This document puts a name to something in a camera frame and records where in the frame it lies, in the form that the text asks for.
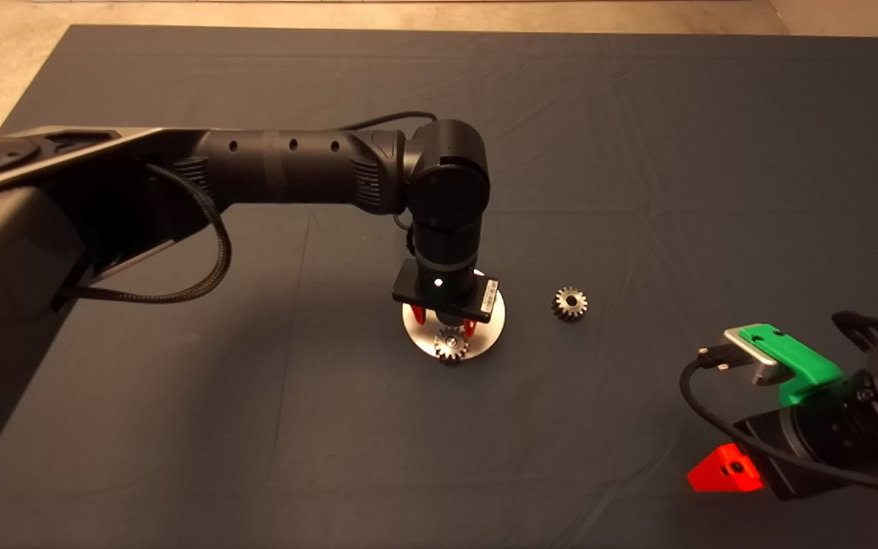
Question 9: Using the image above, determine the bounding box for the green right camera mount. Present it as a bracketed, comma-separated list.
[739, 324, 844, 407]

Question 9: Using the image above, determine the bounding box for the round metal carrier plate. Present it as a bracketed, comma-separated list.
[402, 269, 507, 363]

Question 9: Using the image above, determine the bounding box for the small steel planetary gear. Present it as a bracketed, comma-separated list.
[552, 287, 589, 323]
[434, 326, 470, 365]

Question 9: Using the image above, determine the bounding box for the dark grey table cloth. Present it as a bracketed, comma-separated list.
[0, 23, 878, 549]

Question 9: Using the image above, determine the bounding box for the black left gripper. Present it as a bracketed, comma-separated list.
[392, 255, 502, 337]

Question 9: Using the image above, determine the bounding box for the silver right camera box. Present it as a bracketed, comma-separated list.
[723, 328, 790, 387]

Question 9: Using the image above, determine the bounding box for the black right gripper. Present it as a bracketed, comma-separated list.
[686, 381, 878, 502]

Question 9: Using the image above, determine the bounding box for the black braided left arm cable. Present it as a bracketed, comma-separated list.
[58, 162, 232, 304]

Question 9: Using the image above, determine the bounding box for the thin black left camera cable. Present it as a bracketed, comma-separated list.
[340, 111, 440, 132]

